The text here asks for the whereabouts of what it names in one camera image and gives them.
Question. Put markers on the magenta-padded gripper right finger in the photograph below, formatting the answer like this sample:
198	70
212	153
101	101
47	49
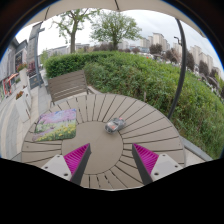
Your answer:
164	165

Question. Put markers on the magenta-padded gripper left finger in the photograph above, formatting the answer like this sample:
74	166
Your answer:
59	165

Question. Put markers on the transparent grey computer mouse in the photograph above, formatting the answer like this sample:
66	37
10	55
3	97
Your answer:
115	125

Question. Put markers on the flower print mouse pad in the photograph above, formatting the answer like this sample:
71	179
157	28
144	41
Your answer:
55	125

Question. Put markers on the white planter with orange flowers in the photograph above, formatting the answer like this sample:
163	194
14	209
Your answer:
22	106

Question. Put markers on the green trimmed hedge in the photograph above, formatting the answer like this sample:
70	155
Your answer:
150	86

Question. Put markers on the brown slatted outdoor chair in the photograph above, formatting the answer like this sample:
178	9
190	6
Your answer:
67	85

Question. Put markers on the white planter with pink flowers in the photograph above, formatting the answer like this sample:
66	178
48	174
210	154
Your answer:
24	76

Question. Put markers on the curved dark parasol pole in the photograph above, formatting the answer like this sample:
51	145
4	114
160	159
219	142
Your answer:
181	66

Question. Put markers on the grey storefront building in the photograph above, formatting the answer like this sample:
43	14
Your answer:
10	70

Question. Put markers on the beige apartment towers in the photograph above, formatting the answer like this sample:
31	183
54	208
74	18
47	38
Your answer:
196	55

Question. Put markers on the tall grey sign pillar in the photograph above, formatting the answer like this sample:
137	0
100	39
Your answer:
34	50

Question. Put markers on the sparse leaning tree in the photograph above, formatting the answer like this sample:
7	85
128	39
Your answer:
72	36

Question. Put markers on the round leafy tree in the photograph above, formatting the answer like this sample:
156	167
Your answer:
115	28

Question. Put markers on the beige parasol canopy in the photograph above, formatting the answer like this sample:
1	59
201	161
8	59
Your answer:
100	5

